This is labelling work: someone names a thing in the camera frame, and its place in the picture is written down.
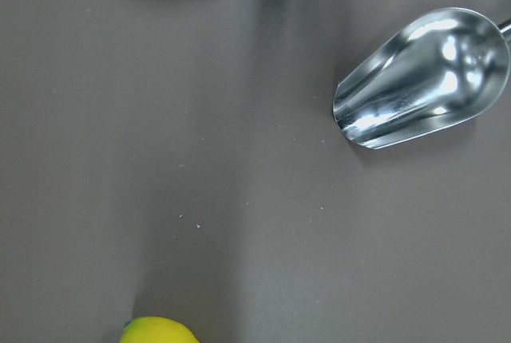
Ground yellow lemon outer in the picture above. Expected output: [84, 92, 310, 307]
[119, 317, 199, 343]

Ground metal scoop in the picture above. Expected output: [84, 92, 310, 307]
[332, 7, 510, 149]

